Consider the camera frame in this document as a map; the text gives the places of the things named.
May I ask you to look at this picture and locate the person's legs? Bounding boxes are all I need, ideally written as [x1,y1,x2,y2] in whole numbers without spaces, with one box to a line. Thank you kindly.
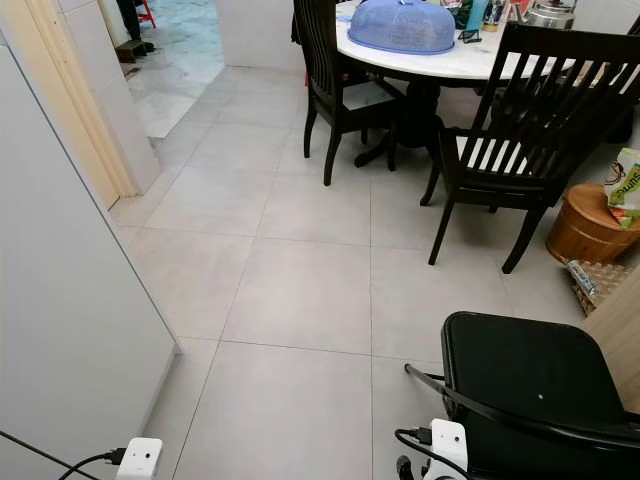
[115,0,158,56]

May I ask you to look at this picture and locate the dark wooden slatted chair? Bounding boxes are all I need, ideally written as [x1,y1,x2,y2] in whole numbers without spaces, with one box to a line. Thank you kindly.
[420,22,640,276]
[290,0,407,188]

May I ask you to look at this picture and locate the blue mesh food cover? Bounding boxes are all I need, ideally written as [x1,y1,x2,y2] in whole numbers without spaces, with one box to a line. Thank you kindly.
[348,0,459,56]

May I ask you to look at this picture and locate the round white dining table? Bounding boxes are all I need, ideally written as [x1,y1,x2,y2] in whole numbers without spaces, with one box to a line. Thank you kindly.
[335,0,640,171]

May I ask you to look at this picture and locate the round brown wooden stool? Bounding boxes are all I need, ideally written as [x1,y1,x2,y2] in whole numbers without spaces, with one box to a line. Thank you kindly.
[546,183,640,266]

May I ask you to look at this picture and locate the steel pot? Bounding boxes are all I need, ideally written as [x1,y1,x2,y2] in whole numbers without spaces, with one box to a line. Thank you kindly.
[525,0,577,29]

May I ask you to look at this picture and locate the cardboard egg tray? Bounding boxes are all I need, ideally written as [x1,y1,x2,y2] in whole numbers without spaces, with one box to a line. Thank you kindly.
[565,258,627,319]

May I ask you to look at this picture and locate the green snack bag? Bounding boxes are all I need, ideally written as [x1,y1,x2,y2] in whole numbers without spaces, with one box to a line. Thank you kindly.
[605,147,640,231]

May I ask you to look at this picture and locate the beige wooden door frame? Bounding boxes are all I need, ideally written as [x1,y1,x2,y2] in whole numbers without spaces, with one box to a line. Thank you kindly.
[25,0,141,211]

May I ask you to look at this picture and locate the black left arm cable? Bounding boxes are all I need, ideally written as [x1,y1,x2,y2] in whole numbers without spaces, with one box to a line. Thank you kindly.
[0,430,131,480]

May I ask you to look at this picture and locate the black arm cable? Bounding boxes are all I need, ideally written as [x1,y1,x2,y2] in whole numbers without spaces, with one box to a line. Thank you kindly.
[0,430,131,480]
[395,427,436,480]

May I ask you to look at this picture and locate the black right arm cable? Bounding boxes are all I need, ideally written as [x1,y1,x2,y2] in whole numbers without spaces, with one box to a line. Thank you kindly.
[395,427,436,480]

